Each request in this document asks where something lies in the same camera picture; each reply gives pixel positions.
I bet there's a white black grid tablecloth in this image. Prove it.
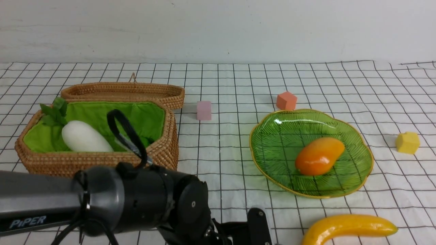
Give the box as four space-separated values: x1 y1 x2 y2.
0 61 436 245

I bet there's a white radish with green leaves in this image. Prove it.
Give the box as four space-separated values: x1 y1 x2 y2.
39 97 114 152

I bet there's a woven rattan basket lid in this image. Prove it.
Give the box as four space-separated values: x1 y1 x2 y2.
61 73 185 110

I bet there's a pink foam cube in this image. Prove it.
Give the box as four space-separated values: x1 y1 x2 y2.
196 101 212 121

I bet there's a woven rattan basket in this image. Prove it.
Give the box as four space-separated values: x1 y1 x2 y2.
15 99 179 177

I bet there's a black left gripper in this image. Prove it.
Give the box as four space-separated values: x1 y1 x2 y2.
204 208 273 245

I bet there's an orange foam cube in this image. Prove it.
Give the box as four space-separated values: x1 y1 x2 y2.
276 91 297 111

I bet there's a yellow plastic banana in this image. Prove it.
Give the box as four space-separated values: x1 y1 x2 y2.
301 214 398 245

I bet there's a green glass leaf plate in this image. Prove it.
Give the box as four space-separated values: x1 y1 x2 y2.
249 109 374 199

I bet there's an orange plastic mango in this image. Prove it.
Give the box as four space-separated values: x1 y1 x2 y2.
295 137 345 176

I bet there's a yellow foam cube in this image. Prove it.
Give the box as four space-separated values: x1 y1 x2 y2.
395 132 420 154

